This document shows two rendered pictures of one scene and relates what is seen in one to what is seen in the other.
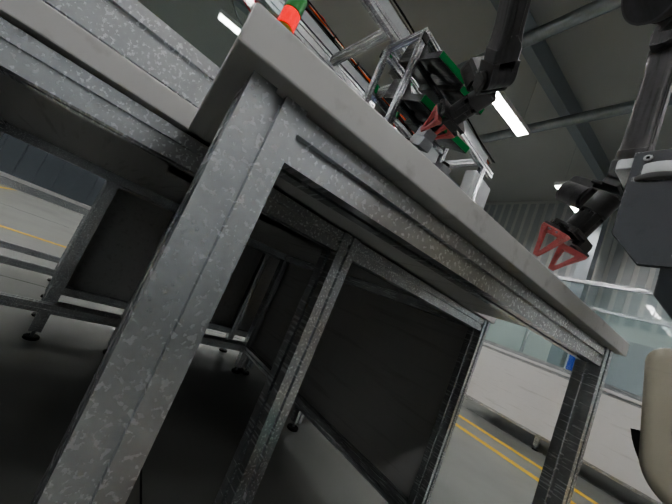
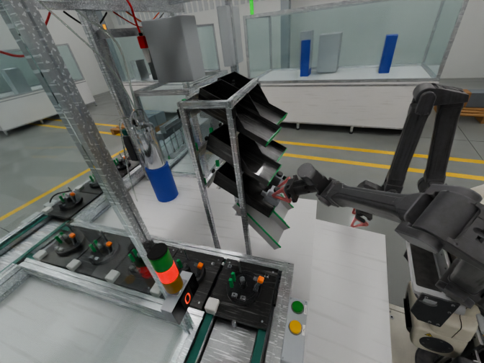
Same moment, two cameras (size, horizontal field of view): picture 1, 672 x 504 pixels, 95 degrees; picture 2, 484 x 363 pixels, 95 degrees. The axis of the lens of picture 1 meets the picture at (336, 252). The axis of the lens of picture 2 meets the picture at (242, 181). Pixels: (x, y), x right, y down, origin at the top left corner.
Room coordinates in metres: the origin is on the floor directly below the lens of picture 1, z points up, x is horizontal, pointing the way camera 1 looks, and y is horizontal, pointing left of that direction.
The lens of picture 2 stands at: (0.33, 0.34, 1.84)
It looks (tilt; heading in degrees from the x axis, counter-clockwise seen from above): 35 degrees down; 331
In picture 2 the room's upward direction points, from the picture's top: 7 degrees counter-clockwise
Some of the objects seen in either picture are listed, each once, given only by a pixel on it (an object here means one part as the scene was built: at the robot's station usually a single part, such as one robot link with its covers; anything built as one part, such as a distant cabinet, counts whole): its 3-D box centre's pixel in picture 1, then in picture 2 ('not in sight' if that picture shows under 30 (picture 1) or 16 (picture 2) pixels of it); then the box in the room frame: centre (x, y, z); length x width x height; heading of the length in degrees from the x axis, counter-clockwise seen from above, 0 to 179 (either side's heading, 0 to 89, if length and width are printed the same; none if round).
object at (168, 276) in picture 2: (288, 21); (166, 269); (0.76, 0.36, 1.33); 0.05 x 0.05 x 0.05
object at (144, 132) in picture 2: not in sight; (147, 139); (1.79, 0.19, 1.32); 0.14 x 0.14 x 0.38
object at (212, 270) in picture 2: not in sight; (186, 269); (0.98, 0.30, 1.01); 0.24 x 0.24 x 0.13; 39
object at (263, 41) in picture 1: (379, 250); (298, 288); (0.71, -0.09, 0.84); 0.90 x 0.70 x 0.03; 122
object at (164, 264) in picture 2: (295, 5); (160, 258); (0.76, 0.36, 1.38); 0.05 x 0.05 x 0.05
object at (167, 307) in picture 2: not in sight; (171, 279); (0.76, 0.36, 1.29); 0.12 x 0.05 x 0.25; 129
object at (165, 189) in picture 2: not in sight; (162, 181); (1.79, 0.19, 0.99); 0.16 x 0.16 x 0.27
